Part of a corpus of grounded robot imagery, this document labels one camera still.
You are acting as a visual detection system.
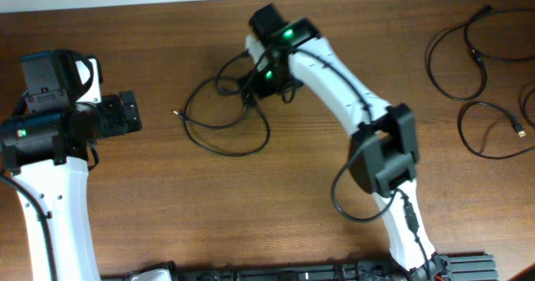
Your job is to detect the black usb cable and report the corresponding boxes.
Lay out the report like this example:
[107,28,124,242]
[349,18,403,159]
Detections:
[172,76,272,158]
[456,82,535,161]
[425,4,535,103]

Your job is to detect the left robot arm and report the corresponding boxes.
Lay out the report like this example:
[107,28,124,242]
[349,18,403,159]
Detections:
[1,49,142,280]

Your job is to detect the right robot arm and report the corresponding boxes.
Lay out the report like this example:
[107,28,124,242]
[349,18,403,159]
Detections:
[239,4,440,280]

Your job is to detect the left camera black cable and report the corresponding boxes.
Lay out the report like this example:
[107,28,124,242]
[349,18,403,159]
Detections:
[0,174,58,281]

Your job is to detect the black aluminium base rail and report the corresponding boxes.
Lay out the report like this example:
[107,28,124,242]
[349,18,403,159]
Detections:
[113,254,498,281]

